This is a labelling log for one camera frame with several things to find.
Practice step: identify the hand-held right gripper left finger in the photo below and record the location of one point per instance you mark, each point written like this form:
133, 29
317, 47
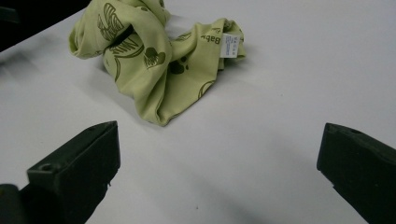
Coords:
77, 165

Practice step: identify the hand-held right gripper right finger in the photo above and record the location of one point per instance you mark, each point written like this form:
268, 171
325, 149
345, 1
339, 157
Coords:
361, 168

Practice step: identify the green printed baby romper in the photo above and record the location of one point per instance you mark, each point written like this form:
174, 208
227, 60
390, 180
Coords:
146, 81

